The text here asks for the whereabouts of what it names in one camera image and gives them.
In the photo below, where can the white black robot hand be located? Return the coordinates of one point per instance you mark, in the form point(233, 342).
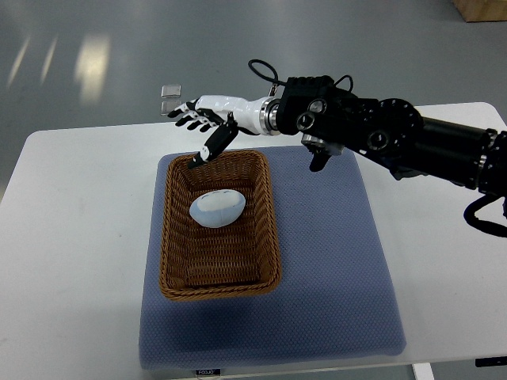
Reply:
point(251, 117)

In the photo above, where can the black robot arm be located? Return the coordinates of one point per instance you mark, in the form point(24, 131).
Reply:
point(391, 133)

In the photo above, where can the brown wicker basket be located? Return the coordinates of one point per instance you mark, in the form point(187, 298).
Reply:
point(241, 259)

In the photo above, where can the lower metal floor plate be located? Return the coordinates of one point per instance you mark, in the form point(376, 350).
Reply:
point(167, 106)

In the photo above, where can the metal floor plate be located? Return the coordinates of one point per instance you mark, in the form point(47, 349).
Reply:
point(171, 91)
point(167, 106)

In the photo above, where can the upper metal floor plate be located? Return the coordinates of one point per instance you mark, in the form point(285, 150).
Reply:
point(171, 91)

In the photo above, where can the blue foam cushion mat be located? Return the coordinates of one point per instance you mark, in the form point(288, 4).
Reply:
point(335, 299)

